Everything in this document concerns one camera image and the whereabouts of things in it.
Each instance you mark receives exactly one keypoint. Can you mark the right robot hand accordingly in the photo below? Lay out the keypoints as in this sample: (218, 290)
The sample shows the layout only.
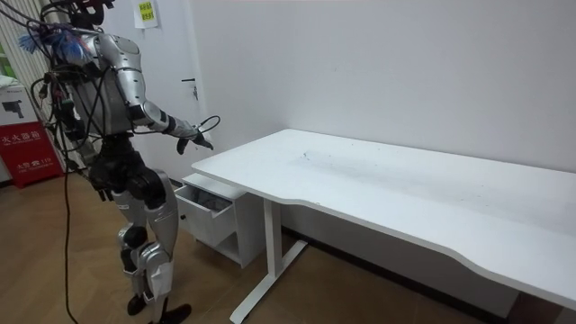
(198, 140)

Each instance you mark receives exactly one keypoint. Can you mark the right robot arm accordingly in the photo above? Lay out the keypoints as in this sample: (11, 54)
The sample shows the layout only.
(130, 76)

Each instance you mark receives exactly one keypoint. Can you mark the open white drawer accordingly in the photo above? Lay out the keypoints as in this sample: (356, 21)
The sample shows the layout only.
(204, 222)

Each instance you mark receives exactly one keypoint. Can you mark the robot legs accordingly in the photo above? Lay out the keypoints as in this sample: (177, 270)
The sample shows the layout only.
(155, 220)

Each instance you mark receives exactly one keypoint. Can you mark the white drawer cabinet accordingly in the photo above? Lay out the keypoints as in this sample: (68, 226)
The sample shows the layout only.
(249, 229)

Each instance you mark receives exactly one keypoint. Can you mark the robot body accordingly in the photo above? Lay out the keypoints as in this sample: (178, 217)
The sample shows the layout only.
(101, 101)

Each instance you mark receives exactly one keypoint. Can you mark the white paper notice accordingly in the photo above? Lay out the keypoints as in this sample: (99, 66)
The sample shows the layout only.
(145, 15)

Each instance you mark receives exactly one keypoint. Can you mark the red fire extinguisher box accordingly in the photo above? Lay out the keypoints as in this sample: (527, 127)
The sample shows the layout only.
(29, 153)

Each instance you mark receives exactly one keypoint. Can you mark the white cardboard box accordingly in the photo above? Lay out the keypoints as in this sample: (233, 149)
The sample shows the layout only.
(15, 105)

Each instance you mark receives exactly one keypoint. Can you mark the white desk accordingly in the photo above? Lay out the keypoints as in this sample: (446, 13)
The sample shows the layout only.
(382, 189)

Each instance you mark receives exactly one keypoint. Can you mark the white vertical blinds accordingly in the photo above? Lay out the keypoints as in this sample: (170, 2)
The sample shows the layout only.
(22, 31)

